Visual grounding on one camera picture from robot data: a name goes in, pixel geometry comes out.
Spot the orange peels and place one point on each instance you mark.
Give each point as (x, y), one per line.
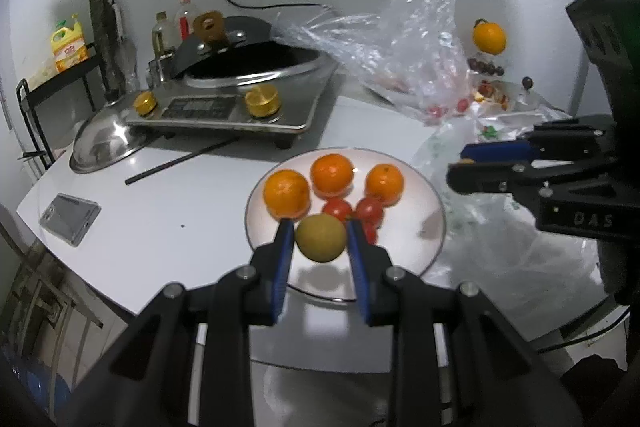
(487, 96)

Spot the dark grapes cluster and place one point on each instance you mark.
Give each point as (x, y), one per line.
(485, 67)

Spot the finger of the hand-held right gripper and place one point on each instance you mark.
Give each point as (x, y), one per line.
(495, 151)
(480, 178)

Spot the black chopstick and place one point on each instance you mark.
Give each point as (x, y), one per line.
(180, 162)

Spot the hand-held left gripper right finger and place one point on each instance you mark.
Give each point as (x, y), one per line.
(360, 277)

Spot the clear crumpled plastic bag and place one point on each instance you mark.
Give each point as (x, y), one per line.
(400, 42)

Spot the small red cherry tomato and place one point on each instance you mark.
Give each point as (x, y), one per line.
(463, 105)
(437, 111)

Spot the small yellow round fruit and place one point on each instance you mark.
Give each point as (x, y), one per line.
(320, 238)

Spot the blue water jug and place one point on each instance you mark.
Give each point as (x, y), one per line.
(35, 389)

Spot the white plate with dark rim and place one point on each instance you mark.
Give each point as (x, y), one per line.
(410, 227)

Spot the orange mandarin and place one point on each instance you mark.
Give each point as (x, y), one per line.
(384, 183)
(332, 174)
(286, 193)

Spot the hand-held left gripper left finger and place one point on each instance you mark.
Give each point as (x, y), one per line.
(282, 267)

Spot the red cap sauce bottle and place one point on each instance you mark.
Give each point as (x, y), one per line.
(186, 19)

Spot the induction cooker with gold knobs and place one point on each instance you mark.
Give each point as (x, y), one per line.
(200, 109)

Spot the smartphone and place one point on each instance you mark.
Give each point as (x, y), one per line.
(70, 217)

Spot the steel wok lid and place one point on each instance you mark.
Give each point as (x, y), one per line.
(105, 142)

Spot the printed plastic bag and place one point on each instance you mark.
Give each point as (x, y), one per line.
(500, 247)

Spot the metal shelf frame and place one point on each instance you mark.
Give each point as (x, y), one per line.
(45, 297)

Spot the dark oil bottle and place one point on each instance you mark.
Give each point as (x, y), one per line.
(161, 34)

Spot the yellow detergent bottle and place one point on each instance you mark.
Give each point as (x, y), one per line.
(67, 47)

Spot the black folded umbrella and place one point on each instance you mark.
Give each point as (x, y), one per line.
(107, 32)

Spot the large orange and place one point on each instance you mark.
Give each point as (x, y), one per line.
(490, 37)

